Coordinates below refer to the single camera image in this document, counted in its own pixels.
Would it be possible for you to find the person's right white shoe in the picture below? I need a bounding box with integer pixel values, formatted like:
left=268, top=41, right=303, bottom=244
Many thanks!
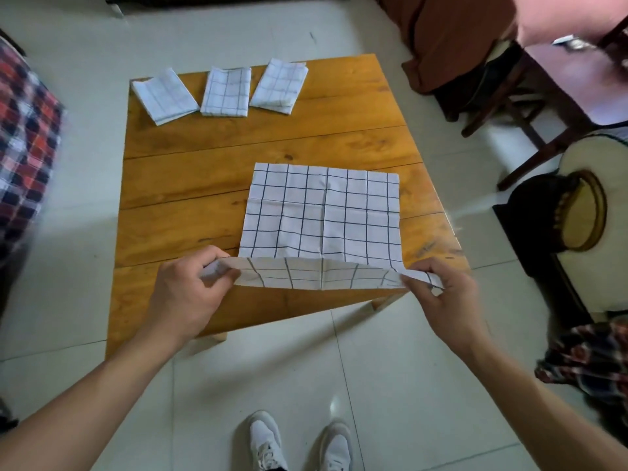
left=319, top=420, right=354, bottom=471

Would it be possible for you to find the person's white shoe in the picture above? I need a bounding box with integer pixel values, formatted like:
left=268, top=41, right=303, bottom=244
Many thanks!
left=319, top=420, right=354, bottom=471
left=246, top=410, right=289, bottom=471

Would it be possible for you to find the person's left white shoe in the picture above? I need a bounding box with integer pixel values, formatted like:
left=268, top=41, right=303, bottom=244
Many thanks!
left=246, top=410, right=289, bottom=471

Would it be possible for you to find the person's left hand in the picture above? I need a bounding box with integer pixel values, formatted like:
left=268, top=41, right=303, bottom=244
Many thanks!
left=146, top=245, right=241, bottom=345

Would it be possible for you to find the dark wooden chair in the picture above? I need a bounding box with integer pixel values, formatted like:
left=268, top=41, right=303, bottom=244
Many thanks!
left=461, top=28, right=628, bottom=192

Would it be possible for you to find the red plaid fabric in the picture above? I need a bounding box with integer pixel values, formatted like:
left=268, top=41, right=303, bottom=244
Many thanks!
left=0, top=36, right=67, bottom=270

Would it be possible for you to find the folded white checked cloth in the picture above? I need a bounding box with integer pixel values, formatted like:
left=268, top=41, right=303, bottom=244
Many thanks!
left=131, top=68, right=200, bottom=127
left=249, top=58, right=309, bottom=116
left=200, top=66, right=252, bottom=118

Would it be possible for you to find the wooden table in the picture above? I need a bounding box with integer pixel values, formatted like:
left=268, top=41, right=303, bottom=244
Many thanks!
left=105, top=54, right=471, bottom=361

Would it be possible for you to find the dark plaid fabric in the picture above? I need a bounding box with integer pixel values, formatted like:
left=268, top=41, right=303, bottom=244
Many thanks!
left=534, top=320, right=628, bottom=418

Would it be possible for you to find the brown cloth cover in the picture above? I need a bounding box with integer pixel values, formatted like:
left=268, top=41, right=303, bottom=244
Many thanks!
left=377, top=0, right=522, bottom=96

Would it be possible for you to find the small silver object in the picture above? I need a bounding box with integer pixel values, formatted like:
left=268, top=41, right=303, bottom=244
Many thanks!
left=553, top=36, right=598, bottom=51

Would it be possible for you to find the person's right forearm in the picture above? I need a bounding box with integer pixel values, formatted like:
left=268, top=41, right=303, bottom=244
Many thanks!
left=459, top=333, right=628, bottom=471

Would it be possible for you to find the large white checked cloth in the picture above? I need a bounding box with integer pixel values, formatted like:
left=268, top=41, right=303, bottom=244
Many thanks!
left=198, top=163, right=445, bottom=293

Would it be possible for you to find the person's right hand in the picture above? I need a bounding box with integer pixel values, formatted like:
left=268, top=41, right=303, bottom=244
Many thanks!
left=399, top=257, right=491, bottom=359

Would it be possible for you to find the person's left forearm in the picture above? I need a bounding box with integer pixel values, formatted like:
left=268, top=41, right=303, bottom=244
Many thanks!
left=0, top=316, right=197, bottom=471

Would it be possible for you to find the cream acoustic guitar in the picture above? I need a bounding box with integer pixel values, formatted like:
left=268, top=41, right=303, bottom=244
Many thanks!
left=552, top=132, right=628, bottom=320

